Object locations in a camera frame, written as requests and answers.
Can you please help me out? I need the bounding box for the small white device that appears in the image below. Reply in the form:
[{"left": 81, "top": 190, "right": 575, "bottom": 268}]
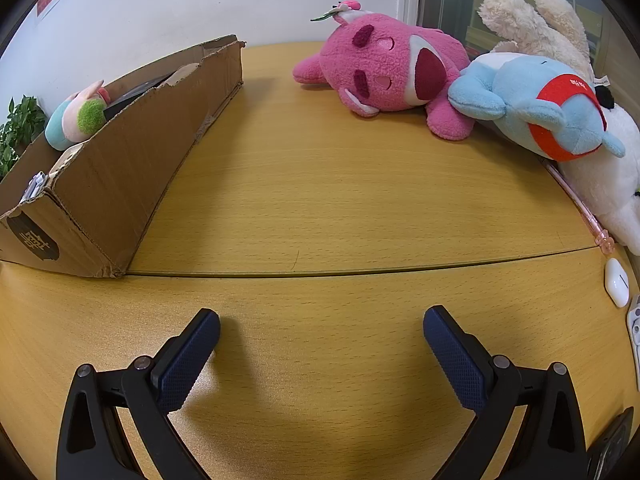
[{"left": 627, "top": 294, "right": 640, "bottom": 348}]

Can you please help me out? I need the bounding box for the silver binder clip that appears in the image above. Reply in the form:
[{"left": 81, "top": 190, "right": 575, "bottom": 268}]
[{"left": 20, "top": 171, "right": 48, "bottom": 206}]

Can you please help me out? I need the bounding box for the black phone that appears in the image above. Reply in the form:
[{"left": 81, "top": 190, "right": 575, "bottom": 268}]
[{"left": 585, "top": 406, "right": 635, "bottom": 480}]

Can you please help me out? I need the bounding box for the glass door panel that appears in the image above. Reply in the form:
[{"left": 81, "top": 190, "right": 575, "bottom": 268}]
[{"left": 420, "top": 0, "right": 626, "bottom": 61}]

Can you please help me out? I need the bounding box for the black rectangular box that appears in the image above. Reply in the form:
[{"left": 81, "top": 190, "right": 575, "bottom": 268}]
[{"left": 102, "top": 62, "right": 201, "bottom": 111}]

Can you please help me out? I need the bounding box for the small pink green teal plush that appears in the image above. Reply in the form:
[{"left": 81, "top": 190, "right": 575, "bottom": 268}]
[{"left": 45, "top": 80, "right": 111, "bottom": 152}]

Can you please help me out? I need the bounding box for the light blue plush toy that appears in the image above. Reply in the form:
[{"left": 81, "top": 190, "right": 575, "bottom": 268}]
[{"left": 446, "top": 55, "right": 627, "bottom": 163}]

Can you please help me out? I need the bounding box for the white earbuds case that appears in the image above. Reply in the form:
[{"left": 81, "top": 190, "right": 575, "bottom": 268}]
[{"left": 604, "top": 257, "right": 631, "bottom": 308}]

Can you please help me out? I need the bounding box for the pink transparent pen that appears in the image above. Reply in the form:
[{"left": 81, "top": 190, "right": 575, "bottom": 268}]
[{"left": 542, "top": 160, "right": 616, "bottom": 256}]

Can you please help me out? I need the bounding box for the brown cardboard box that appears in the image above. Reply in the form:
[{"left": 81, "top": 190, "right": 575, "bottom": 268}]
[{"left": 0, "top": 35, "right": 246, "bottom": 279}]

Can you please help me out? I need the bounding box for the pink plush bear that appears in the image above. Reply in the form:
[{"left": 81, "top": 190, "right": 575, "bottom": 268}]
[{"left": 292, "top": 0, "right": 473, "bottom": 142}]

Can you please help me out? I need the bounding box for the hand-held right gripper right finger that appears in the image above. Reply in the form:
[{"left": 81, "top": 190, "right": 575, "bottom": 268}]
[{"left": 423, "top": 305, "right": 588, "bottom": 480}]

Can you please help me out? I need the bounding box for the white plush toy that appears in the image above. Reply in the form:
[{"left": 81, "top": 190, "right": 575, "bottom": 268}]
[{"left": 555, "top": 75, "right": 640, "bottom": 256}]

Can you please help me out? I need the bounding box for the large green potted plant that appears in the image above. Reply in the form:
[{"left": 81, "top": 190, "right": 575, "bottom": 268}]
[{"left": 0, "top": 95, "right": 48, "bottom": 181}]

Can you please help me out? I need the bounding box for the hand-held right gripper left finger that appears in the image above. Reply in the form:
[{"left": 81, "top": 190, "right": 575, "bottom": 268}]
[{"left": 56, "top": 308, "right": 221, "bottom": 480}]

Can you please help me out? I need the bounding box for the cream plush rabbit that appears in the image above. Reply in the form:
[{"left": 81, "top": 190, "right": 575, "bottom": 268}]
[{"left": 477, "top": 0, "right": 596, "bottom": 81}]

